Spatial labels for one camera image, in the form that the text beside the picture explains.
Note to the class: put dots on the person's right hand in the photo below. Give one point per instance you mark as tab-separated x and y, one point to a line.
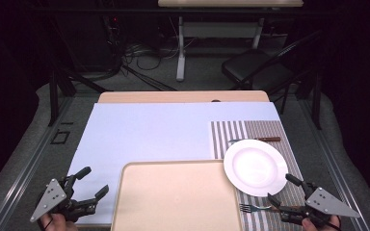
321	228

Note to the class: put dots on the black floor socket frame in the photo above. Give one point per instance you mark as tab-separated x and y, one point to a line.
53	137

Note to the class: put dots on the white plate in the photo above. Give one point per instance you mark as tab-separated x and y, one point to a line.
253	166

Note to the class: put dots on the white-legged desk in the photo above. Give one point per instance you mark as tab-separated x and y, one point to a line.
181	48

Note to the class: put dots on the black folding chair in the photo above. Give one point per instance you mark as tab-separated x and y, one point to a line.
247	64

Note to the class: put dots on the pale blue table sheet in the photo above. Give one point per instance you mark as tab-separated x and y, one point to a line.
141	134

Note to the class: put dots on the beige tray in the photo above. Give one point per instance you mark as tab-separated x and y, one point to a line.
173	195

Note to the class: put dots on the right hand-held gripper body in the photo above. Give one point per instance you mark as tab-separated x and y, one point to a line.
326	202

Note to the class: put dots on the black metal stand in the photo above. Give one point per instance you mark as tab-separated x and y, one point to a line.
54	96
316	102

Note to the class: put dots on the striped placemat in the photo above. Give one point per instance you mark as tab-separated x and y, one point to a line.
263	128

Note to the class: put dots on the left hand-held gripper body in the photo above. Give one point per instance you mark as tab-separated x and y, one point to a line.
49	197

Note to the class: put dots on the metal floor rail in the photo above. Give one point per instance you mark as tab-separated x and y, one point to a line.
29	166
334	166

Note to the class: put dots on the person's left hand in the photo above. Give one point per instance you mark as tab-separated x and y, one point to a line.
58	224

